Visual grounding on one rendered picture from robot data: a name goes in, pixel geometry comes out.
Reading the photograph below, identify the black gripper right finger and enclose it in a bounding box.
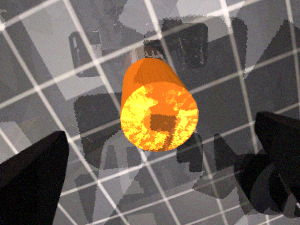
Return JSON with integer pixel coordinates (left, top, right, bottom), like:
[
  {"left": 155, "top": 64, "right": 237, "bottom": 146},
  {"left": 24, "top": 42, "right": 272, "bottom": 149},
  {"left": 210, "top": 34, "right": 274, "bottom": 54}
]
[{"left": 255, "top": 111, "right": 300, "bottom": 205}]

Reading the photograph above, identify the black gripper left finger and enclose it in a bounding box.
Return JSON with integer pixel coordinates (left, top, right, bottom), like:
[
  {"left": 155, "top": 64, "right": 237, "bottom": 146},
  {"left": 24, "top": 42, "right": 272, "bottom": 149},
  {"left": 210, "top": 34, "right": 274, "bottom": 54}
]
[{"left": 0, "top": 131, "right": 69, "bottom": 225}]

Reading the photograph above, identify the orange knob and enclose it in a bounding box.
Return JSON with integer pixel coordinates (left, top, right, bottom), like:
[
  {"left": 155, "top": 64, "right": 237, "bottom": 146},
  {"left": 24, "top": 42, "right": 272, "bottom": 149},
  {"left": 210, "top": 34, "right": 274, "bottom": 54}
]
[{"left": 121, "top": 58, "right": 198, "bottom": 152}]

